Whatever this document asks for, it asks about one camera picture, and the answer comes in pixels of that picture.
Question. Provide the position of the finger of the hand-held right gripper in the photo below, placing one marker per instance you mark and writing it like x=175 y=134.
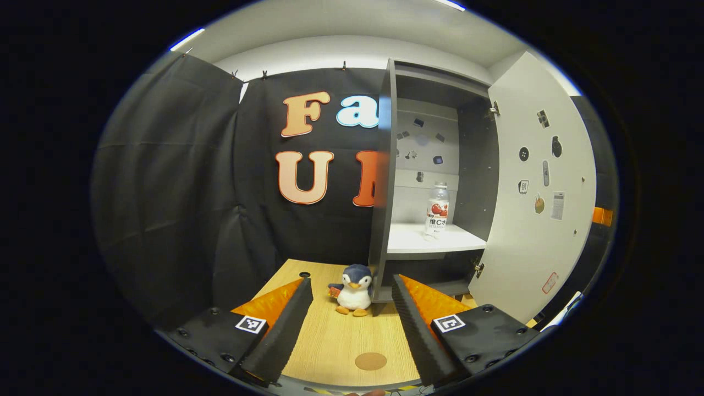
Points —
x=603 y=215

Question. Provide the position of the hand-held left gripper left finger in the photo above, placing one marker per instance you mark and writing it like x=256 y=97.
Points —
x=286 y=330

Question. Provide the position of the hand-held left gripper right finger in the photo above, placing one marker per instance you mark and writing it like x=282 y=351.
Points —
x=412 y=330

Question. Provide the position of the round brown coaster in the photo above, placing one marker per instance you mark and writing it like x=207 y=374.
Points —
x=370 y=361

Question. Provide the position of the white cabinet door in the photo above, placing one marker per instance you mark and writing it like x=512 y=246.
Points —
x=522 y=258

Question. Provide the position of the clear plastic bottle red label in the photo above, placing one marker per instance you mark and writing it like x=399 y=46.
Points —
x=437 y=212

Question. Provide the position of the grey cabinet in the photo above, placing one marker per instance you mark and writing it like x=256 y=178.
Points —
x=478 y=181

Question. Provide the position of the metal door hinge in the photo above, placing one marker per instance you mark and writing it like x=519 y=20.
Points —
x=478 y=268
x=494 y=108

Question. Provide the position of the white cabinet shelf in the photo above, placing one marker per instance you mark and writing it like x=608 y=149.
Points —
x=412 y=239

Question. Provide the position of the blue white penguin plush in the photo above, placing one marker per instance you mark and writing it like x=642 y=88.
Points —
x=355 y=294

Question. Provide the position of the black backdrop cloth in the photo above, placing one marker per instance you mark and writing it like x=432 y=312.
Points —
x=181 y=181

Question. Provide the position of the ceiling light panel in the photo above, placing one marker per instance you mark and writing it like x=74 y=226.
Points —
x=451 y=5

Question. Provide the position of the ceiling light strip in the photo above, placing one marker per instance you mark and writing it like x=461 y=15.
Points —
x=187 y=39

